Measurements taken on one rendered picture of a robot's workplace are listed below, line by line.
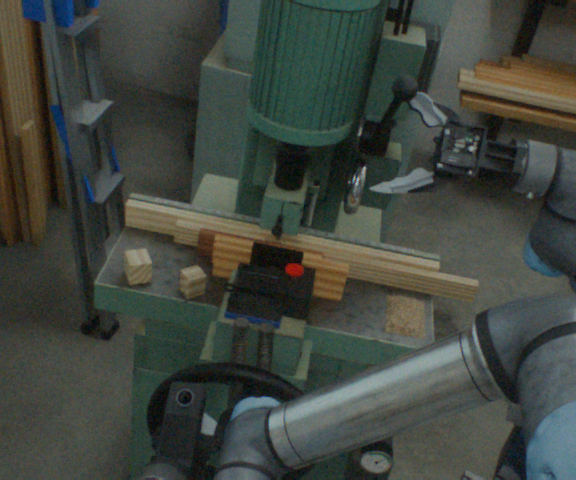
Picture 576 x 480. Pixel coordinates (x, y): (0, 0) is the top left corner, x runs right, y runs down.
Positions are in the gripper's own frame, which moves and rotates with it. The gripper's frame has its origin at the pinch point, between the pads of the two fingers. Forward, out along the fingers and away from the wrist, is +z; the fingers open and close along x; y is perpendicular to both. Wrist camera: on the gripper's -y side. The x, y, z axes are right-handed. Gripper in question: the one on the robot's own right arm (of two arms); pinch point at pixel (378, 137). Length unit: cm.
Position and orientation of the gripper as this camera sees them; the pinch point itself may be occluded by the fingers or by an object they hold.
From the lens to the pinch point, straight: 108.7
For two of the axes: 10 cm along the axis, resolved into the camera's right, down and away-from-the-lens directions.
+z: -9.8, -2.1, 0.0
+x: -2.1, 9.8, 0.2
